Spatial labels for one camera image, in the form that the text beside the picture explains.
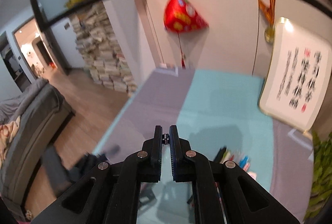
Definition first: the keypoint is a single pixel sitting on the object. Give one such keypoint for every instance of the teal and grey table mat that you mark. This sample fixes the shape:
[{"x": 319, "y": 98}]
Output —
[{"x": 213, "y": 110}]

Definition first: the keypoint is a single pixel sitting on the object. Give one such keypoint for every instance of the gold medal with striped ribbon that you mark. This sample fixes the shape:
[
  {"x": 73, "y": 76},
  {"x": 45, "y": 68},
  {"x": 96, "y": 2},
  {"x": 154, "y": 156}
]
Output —
[{"x": 269, "y": 14}]

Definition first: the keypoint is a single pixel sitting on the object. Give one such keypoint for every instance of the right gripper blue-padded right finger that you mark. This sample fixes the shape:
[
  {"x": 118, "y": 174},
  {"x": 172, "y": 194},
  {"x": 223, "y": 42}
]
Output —
[{"x": 187, "y": 164}]

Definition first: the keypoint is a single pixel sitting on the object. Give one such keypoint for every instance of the grey sofa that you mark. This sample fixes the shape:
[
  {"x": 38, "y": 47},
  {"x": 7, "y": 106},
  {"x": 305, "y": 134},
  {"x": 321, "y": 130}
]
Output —
[{"x": 29, "y": 121}]

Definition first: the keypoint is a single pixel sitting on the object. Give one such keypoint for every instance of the blue capped pen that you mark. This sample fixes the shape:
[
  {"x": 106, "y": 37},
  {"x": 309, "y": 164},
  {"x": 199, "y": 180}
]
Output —
[{"x": 243, "y": 162}]

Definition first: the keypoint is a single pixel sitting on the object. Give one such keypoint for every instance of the white purple correction tape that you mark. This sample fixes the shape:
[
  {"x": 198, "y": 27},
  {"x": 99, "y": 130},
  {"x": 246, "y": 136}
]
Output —
[{"x": 252, "y": 174}]

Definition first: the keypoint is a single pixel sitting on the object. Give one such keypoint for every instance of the green potted plant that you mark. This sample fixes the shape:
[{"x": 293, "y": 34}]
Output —
[{"x": 321, "y": 185}]

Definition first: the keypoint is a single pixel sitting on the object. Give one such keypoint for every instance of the framed calligraphy board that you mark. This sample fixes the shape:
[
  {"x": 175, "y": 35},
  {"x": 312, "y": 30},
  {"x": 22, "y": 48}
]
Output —
[{"x": 298, "y": 76}]

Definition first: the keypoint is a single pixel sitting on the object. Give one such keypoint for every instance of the green patterned pen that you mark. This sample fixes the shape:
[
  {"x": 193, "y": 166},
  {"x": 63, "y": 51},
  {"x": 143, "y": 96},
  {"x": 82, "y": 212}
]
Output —
[{"x": 226, "y": 156}]

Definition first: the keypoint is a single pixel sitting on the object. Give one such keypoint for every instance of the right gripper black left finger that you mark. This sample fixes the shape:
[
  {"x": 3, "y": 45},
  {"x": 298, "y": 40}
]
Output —
[{"x": 145, "y": 165}]

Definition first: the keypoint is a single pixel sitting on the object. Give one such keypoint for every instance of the tall stack of books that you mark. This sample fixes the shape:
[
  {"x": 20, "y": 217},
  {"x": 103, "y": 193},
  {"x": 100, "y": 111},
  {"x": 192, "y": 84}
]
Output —
[{"x": 97, "y": 44}]

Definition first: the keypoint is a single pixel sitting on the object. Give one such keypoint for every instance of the red pyramid hanging ornament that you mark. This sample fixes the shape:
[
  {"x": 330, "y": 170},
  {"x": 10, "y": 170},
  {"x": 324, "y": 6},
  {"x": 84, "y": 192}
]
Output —
[{"x": 180, "y": 16}]

